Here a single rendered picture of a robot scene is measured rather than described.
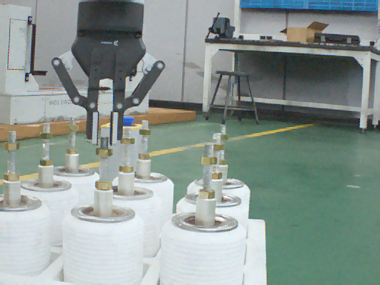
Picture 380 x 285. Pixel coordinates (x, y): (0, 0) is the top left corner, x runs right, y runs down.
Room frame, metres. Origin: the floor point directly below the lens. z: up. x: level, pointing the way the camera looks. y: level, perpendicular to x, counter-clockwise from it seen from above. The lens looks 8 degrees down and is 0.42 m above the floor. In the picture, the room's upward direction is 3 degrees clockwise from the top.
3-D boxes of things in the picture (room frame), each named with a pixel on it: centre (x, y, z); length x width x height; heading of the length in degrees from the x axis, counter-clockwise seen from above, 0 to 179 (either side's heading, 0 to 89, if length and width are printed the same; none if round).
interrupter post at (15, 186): (0.64, 0.21, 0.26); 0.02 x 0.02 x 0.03
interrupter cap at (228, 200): (0.73, -0.04, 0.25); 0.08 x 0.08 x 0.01
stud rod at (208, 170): (0.61, -0.03, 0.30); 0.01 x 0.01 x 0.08; 8
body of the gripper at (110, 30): (0.63, 0.09, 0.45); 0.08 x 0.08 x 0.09
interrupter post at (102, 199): (0.63, 0.09, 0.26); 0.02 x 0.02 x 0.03
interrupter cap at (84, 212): (0.63, 0.09, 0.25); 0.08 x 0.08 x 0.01
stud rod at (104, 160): (0.63, 0.09, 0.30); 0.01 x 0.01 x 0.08; 63
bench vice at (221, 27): (5.27, -0.29, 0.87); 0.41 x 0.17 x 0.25; 151
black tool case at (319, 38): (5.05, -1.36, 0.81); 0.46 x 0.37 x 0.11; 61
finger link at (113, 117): (0.63, 0.08, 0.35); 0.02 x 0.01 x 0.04; 12
